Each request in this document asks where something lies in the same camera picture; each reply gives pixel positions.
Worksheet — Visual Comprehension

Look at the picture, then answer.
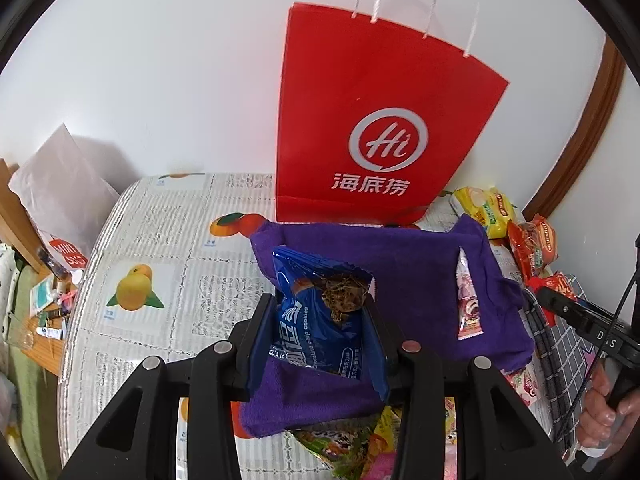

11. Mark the pink white slim snack packet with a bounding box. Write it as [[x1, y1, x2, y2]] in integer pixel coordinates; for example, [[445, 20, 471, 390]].
[[456, 247, 483, 340]]

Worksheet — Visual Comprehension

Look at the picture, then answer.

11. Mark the green snack packet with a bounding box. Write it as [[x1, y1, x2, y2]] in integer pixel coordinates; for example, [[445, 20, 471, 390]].
[[288, 413, 381, 479]]

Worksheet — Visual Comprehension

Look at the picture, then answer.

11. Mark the blue snack packet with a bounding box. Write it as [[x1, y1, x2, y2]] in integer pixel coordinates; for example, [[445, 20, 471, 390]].
[[269, 246, 390, 401]]

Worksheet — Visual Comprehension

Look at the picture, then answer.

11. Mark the yellow triangular snack packet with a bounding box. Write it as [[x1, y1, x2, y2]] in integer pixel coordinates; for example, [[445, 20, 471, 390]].
[[361, 406, 402, 480]]

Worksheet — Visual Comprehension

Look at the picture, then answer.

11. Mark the pink snack bag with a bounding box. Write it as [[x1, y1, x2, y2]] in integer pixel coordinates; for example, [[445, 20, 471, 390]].
[[444, 396, 458, 479]]

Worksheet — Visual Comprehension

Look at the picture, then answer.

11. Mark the right hand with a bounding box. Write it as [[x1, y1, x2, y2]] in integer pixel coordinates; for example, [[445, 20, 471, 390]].
[[576, 360, 640, 458]]

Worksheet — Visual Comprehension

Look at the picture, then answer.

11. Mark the grey checked cushion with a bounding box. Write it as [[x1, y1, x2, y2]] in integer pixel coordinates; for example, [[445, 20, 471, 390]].
[[521, 288, 592, 463]]

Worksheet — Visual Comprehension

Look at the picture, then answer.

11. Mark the small red white packet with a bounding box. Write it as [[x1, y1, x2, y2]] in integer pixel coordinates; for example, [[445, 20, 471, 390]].
[[503, 363, 538, 408]]

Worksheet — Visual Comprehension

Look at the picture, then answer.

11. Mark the red chips bag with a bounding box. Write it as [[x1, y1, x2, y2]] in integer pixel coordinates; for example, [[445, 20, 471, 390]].
[[506, 214, 577, 300]]

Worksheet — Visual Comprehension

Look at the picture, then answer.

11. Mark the cluttered wooden side table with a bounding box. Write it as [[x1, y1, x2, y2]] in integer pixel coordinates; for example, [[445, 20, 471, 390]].
[[1, 159, 65, 377]]

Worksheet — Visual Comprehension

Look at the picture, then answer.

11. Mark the purple towel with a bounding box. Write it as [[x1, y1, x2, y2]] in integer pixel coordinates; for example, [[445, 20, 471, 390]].
[[239, 216, 534, 438]]

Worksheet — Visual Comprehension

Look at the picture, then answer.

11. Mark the yellow chips bag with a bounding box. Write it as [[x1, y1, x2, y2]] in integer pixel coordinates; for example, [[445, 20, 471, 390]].
[[449, 186, 515, 240]]

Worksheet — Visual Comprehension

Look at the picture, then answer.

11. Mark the fruit pattern tablecloth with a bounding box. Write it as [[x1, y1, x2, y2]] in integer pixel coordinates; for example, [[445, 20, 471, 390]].
[[56, 172, 557, 480]]

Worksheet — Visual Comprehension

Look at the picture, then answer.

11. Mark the white Miniso paper bag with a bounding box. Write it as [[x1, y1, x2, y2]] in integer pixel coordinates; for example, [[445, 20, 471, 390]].
[[9, 126, 118, 271]]

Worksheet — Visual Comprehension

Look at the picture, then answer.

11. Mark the red paper bag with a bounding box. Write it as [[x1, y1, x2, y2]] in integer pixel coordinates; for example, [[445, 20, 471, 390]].
[[274, 3, 508, 224]]

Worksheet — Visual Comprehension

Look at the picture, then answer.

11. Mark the brown wooden door frame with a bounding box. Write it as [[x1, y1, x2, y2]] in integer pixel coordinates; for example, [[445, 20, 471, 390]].
[[523, 36, 626, 220]]

